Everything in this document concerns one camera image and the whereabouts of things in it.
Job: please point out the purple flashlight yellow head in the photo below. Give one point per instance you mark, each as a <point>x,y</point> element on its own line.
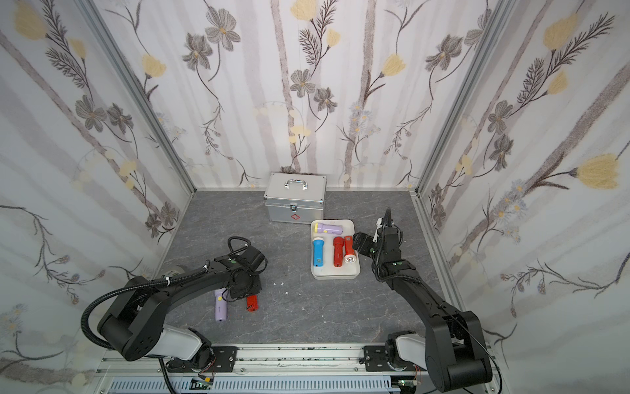
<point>220,305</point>
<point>327,228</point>

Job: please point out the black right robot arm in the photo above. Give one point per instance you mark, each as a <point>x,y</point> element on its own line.
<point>453,349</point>

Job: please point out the white plastic tray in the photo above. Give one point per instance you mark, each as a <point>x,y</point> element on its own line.
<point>329,271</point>

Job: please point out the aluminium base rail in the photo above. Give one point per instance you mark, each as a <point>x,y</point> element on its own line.
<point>249,360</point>

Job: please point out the roll of clear tape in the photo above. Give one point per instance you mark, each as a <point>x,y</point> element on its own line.
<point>173,271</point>

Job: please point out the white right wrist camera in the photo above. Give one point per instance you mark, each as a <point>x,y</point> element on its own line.
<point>379,230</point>

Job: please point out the white cable duct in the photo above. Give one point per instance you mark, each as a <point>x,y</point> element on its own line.
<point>333,384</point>

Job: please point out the silver aluminium first aid case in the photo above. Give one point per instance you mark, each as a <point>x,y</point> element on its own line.
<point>295,198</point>

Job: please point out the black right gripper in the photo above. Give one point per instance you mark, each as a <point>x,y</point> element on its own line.
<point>385,236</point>

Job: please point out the blue flashlight white head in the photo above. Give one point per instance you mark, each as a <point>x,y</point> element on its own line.
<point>318,252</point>

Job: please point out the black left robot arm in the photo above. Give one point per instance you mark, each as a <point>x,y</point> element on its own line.
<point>131,320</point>

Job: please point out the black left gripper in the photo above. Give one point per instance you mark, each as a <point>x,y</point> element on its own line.
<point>241,289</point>

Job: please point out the red flashlight white head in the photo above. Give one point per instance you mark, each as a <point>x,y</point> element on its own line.
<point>350,256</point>

